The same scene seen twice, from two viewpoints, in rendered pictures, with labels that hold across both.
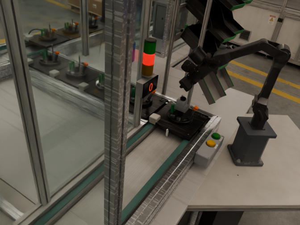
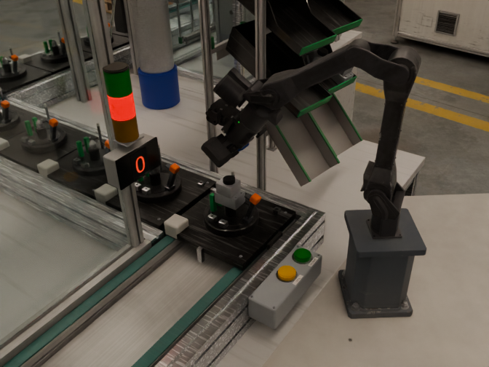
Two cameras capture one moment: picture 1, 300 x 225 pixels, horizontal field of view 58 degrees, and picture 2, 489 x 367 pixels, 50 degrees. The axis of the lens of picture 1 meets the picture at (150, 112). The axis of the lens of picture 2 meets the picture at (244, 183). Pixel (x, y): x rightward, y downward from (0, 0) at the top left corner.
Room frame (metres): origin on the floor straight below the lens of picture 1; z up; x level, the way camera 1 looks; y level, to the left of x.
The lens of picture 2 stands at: (0.15, -0.33, 1.79)
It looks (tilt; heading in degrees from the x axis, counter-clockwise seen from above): 34 degrees down; 7
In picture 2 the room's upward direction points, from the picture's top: 2 degrees counter-clockwise
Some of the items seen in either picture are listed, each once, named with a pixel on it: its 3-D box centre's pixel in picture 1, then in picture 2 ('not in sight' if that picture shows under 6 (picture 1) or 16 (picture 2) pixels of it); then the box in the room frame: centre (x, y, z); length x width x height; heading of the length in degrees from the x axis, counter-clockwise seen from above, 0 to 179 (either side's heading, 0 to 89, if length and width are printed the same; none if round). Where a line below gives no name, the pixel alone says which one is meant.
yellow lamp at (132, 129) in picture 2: (147, 68); (125, 127); (1.09, 0.03, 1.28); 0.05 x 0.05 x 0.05
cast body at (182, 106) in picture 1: (180, 102); (225, 188); (1.21, -0.15, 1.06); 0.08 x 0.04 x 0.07; 62
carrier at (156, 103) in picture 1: (140, 94); (154, 175); (1.32, 0.07, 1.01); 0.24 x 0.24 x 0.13; 62
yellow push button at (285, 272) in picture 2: (210, 143); (287, 274); (1.02, -0.31, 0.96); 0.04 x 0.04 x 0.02
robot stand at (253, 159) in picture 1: (250, 141); (378, 263); (1.08, -0.52, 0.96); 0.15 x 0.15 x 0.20; 8
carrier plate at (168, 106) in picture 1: (179, 118); (231, 222); (1.20, -0.16, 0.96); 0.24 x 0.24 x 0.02; 62
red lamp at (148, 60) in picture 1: (148, 57); (121, 104); (1.09, 0.03, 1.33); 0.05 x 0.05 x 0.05
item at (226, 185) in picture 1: (240, 151); (367, 284); (1.13, -0.51, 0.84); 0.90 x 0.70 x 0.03; 98
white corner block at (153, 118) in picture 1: (154, 118); (176, 226); (1.16, -0.03, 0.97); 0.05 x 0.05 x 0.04; 62
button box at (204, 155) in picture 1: (209, 148); (286, 284); (1.02, -0.31, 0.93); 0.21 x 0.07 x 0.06; 152
